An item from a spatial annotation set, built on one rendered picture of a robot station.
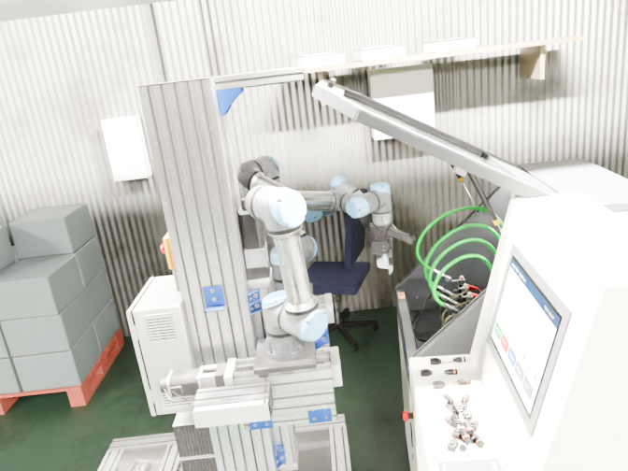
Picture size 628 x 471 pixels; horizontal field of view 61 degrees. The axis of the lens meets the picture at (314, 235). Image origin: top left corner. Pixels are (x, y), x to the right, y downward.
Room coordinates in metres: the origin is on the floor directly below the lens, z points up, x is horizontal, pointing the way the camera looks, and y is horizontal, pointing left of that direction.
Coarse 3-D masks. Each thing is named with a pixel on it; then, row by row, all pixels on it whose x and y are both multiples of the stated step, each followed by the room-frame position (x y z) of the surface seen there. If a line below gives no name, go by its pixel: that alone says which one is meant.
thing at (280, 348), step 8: (272, 336) 1.71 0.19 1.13; (280, 336) 1.69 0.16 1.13; (288, 336) 1.70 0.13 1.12; (272, 344) 1.70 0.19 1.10; (280, 344) 1.69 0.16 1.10; (288, 344) 1.69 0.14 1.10; (296, 344) 1.71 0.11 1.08; (304, 344) 1.74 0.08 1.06; (272, 352) 1.71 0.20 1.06; (280, 352) 1.68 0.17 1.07; (288, 352) 1.68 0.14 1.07; (296, 352) 1.69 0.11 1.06; (272, 360) 1.69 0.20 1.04; (280, 360) 1.68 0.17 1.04; (288, 360) 1.68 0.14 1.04
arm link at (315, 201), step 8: (304, 192) 1.84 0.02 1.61; (312, 192) 1.87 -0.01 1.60; (320, 192) 1.89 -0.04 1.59; (328, 192) 1.92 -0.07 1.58; (336, 192) 1.95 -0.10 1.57; (248, 200) 1.66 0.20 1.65; (312, 200) 1.84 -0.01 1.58; (320, 200) 1.86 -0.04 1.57; (328, 200) 1.89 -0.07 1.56; (336, 200) 1.91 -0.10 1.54; (248, 208) 1.66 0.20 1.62; (312, 208) 1.84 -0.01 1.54; (320, 208) 1.87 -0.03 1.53; (328, 208) 1.89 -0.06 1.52; (336, 208) 1.92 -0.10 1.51
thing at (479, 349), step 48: (528, 240) 1.42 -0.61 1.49; (576, 240) 1.23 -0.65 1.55; (624, 240) 1.19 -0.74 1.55; (576, 288) 1.08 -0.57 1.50; (624, 288) 0.96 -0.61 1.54; (480, 336) 1.61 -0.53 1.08; (576, 336) 1.02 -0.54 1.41; (624, 336) 0.96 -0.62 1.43; (576, 384) 0.97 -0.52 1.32; (624, 384) 0.96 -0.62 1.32; (528, 432) 1.10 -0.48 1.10; (576, 432) 0.97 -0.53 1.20; (624, 432) 0.96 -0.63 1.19
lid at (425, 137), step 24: (336, 96) 1.78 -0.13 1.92; (360, 96) 2.34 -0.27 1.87; (360, 120) 1.69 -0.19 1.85; (384, 120) 1.69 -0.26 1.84; (408, 120) 2.32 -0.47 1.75; (408, 144) 1.68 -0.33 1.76; (432, 144) 1.67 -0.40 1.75; (456, 144) 2.25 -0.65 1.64; (456, 168) 1.69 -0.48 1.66; (480, 168) 1.65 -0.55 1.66; (504, 168) 1.94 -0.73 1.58; (528, 192) 1.64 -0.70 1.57; (552, 192) 1.80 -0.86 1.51
